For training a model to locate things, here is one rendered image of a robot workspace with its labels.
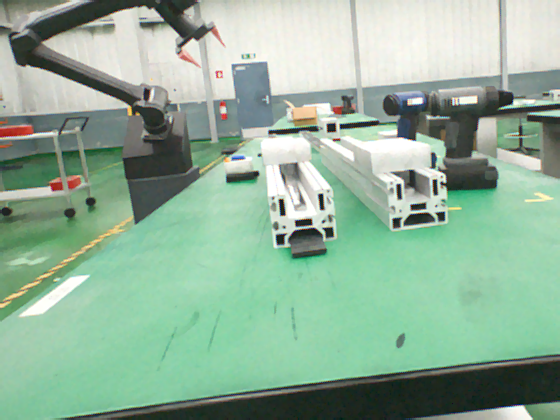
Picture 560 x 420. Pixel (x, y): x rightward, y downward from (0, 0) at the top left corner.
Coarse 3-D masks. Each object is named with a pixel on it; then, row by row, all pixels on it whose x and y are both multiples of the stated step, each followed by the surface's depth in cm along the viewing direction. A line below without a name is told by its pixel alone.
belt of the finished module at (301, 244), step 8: (296, 232) 71; (304, 232) 71; (312, 232) 70; (296, 240) 67; (304, 240) 67; (312, 240) 67; (320, 240) 66; (296, 248) 64; (304, 248) 63; (312, 248) 63; (320, 248) 63
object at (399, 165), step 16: (352, 144) 90; (368, 144) 86; (384, 144) 84; (400, 144) 82; (416, 144) 79; (368, 160) 78; (384, 160) 76; (400, 160) 76; (416, 160) 77; (400, 176) 79
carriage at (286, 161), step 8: (264, 144) 105; (272, 144) 103; (280, 144) 101; (288, 144) 100; (296, 144) 98; (304, 144) 98; (264, 152) 97; (272, 152) 97; (280, 152) 97; (288, 152) 98; (296, 152) 98; (304, 152) 98; (264, 160) 97; (272, 160) 97; (280, 160) 98; (288, 160) 98; (296, 160) 98; (304, 160) 99; (280, 168) 100; (288, 168) 100
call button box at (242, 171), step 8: (232, 160) 129; (240, 160) 129; (248, 160) 128; (224, 168) 127; (232, 168) 127; (240, 168) 128; (248, 168) 128; (232, 176) 128; (240, 176) 128; (248, 176) 129
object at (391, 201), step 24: (336, 144) 126; (336, 168) 118; (360, 168) 88; (360, 192) 90; (384, 192) 72; (408, 192) 74; (432, 192) 71; (384, 216) 73; (408, 216) 76; (432, 216) 73
